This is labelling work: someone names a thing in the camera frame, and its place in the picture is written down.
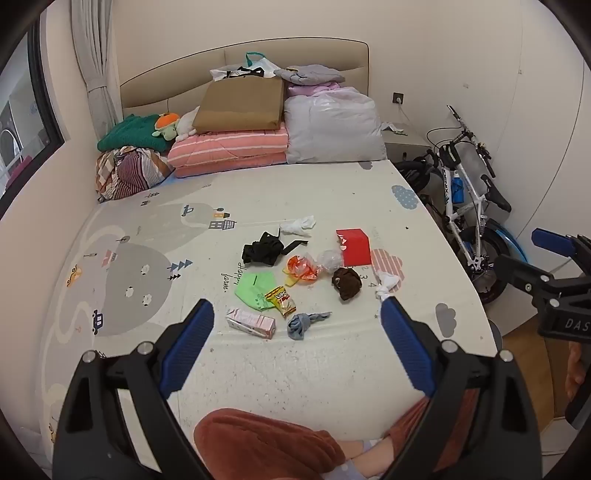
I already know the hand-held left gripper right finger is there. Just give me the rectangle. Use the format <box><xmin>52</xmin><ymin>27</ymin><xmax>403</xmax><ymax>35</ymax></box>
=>
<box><xmin>379</xmin><ymin>295</ymin><xmax>543</xmax><ymax>480</ymax></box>

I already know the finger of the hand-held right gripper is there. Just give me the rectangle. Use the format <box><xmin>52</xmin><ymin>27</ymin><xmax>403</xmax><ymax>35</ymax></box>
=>
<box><xmin>494</xmin><ymin>254</ymin><xmax>591</xmax><ymax>306</ymax></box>
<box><xmin>531</xmin><ymin>228</ymin><xmax>591</xmax><ymax>278</ymax></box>

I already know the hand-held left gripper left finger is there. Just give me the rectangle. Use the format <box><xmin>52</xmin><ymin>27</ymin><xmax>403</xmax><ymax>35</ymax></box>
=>
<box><xmin>51</xmin><ymin>298</ymin><xmax>218</xmax><ymax>480</ymax></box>

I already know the white knotted tissue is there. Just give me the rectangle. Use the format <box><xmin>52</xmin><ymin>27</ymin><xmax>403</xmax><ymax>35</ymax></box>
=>
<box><xmin>374</xmin><ymin>271</ymin><xmax>399</xmax><ymax>301</ymax></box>

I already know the pink milk carton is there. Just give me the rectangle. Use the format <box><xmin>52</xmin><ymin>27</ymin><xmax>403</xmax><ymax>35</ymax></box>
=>
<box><xmin>225</xmin><ymin>308</ymin><xmax>277</xmax><ymax>340</ymax></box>

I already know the brown sock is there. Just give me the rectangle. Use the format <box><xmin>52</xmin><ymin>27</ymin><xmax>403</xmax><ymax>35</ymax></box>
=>
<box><xmin>331</xmin><ymin>268</ymin><xmax>362</xmax><ymax>303</ymax></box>

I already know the green face mask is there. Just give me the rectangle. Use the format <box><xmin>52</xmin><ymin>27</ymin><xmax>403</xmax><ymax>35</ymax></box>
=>
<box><xmin>234</xmin><ymin>271</ymin><xmax>278</xmax><ymax>310</ymax></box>

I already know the yellow red snack packet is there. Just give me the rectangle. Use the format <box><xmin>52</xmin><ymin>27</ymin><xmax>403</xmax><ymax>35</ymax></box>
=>
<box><xmin>264</xmin><ymin>286</ymin><xmax>296</xmax><ymax>319</ymax></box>

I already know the red box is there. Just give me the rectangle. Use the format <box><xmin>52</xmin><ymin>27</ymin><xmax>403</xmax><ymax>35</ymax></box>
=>
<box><xmin>335</xmin><ymin>227</ymin><xmax>371</xmax><ymax>267</ymax></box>

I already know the grey sock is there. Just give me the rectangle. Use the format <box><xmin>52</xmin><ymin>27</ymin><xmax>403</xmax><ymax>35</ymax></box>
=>
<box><xmin>287</xmin><ymin>312</ymin><xmax>332</xmax><ymax>342</ymax></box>

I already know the clear plastic wrap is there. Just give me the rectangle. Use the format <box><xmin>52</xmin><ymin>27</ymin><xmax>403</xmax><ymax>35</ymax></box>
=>
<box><xmin>316</xmin><ymin>249</ymin><xmax>345</xmax><ymax>273</ymax></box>

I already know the black cloth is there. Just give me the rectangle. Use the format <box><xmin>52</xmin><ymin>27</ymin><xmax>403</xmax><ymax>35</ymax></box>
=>
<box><xmin>241</xmin><ymin>232</ymin><xmax>309</xmax><ymax>267</ymax></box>

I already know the orange snack wrapper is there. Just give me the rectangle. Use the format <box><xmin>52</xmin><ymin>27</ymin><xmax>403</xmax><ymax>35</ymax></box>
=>
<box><xmin>284</xmin><ymin>255</ymin><xmax>320</xmax><ymax>287</ymax></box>

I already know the person's right hand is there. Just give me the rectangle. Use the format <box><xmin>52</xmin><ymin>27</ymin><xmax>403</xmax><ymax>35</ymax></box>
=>
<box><xmin>566</xmin><ymin>344</ymin><xmax>585</xmax><ymax>404</ymax></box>

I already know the white blue bicycle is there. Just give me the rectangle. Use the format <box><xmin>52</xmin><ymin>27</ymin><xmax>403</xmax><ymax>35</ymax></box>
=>
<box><xmin>392</xmin><ymin>105</ymin><xmax>529</xmax><ymax>305</ymax></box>

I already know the person's right leg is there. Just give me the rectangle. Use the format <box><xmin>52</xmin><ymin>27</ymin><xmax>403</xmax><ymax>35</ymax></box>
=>
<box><xmin>355</xmin><ymin>388</ymin><xmax>481</xmax><ymax>480</ymax></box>

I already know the person's leg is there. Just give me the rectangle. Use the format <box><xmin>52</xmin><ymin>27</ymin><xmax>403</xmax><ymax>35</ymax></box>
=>
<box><xmin>193</xmin><ymin>408</ymin><xmax>365</xmax><ymax>480</ymax></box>
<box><xmin>355</xmin><ymin>388</ymin><xmax>481</xmax><ymax>480</ymax></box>

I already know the white wardrobe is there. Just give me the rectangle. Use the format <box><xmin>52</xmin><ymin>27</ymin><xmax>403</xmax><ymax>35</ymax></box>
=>
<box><xmin>489</xmin><ymin>0</ymin><xmax>591</xmax><ymax>335</ymax></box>

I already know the person's left leg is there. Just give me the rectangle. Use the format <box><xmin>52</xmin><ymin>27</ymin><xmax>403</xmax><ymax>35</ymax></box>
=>
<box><xmin>193</xmin><ymin>408</ymin><xmax>365</xmax><ymax>480</ymax></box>

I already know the white crumpled cloth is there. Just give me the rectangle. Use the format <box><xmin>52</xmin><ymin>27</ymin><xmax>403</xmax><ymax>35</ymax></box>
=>
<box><xmin>279</xmin><ymin>215</ymin><xmax>317</xmax><ymax>237</ymax></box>

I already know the grey nightstand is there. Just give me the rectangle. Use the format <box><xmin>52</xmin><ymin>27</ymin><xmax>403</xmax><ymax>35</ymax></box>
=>
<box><xmin>382</xmin><ymin>122</ymin><xmax>432</xmax><ymax>162</ymax></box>

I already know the striped cloth bundle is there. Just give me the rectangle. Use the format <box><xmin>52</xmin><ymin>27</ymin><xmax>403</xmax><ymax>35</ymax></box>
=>
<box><xmin>95</xmin><ymin>146</ymin><xmax>175</xmax><ymax>201</ymax></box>

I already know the pink striped pillow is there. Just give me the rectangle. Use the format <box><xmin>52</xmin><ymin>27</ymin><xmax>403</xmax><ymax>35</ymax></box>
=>
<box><xmin>167</xmin><ymin>126</ymin><xmax>289</xmax><ymax>178</ymax></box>

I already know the green knitted blanket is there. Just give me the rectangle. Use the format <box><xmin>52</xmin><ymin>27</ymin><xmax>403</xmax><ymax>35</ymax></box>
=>
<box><xmin>97</xmin><ymin>114</ymin><xmax>174</xmax><ymax>152</ymax></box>

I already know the white plush toy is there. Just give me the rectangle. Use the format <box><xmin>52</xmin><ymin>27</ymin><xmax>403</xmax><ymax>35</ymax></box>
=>
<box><xmin>175</xmin><ymin>106</ymin><xmax>201</xmax><ymax>139</ymax></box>

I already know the green orange plush turtle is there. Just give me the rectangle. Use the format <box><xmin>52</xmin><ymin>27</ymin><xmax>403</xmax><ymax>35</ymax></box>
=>
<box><xmin>152</xmin><ymin>113</ymin><xmax>181</xmax><ymax>140</ymax></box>

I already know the grey bagged duvet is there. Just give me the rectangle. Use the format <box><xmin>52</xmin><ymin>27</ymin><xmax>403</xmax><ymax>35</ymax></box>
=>
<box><xmin>283</xmin><ymin>87</ymin><xmax>387</xmax><ymax>164</ymax></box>

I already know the beige padded headboard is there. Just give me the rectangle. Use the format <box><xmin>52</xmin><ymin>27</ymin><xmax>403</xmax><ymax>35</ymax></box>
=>
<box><xmin>120</xmin><ymin>39</ymin><xmax>371</xmax><ymax>121</ymax></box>

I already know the pink folded cloth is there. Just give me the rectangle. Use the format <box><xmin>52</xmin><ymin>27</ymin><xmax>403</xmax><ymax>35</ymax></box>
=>
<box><xmin>286</xmin><ymin>80</ymin><xmax>345</xmax><ymax>97</ymax></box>

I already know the dark framed window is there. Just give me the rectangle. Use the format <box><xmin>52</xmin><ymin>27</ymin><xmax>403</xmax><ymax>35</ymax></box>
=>
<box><xmin>0</xmin><ymin>9</ymin><xmax>65</xmax><ymax>217</ymax></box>

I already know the grey folded clothing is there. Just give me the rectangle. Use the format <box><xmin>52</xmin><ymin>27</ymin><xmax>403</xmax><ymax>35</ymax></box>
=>
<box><xmin>274</xmin><ymin>65</ymin><xmax>346</xmax><ymax>86</ymax></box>

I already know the grey curtain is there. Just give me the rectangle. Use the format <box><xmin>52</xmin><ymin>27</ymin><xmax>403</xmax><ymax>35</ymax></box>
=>
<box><xmin>71</xmin><ymin>0</ymin><xmax>122</xmax><ymax>144</ymax></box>

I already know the white bag with green handle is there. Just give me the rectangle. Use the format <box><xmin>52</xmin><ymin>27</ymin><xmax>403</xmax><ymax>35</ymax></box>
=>
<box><xmin>210</xmin><ymin>52</ymin><xmax>282</xmax><ymax>83</ymax></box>

